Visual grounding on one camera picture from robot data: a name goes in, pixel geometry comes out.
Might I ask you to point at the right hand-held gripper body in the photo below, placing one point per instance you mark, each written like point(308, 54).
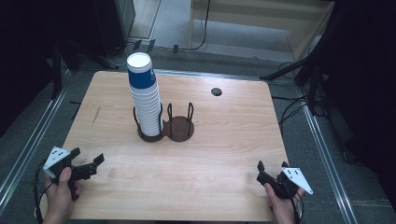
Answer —
point(295, 177)

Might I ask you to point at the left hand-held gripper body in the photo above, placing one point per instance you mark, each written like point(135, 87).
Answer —
point(56, 157)

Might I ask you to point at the stack of white paper cups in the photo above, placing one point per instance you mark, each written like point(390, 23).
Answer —
point(148, 112)

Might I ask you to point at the dark brown cup holder rack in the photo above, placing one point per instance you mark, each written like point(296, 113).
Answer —
point(180, 127)

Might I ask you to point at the person's right hand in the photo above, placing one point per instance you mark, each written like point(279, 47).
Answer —
point(283, 210)

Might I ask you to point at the person's left hand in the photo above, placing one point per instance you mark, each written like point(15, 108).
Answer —
point(59, 199)

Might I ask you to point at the black metal stand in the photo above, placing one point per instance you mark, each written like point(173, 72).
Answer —
point(314, 81)
point(56, 71)

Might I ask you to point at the black round table grommet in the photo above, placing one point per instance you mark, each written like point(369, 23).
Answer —
point(216, 91)

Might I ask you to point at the black cabinet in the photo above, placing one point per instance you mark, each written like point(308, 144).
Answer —
point(118, 21)

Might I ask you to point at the light wooden shelf unit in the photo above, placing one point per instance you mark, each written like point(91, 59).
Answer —
point(249, 14)

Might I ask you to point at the metal floor rail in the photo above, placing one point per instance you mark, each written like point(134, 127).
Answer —
point(31, 146)
point(327, 161)

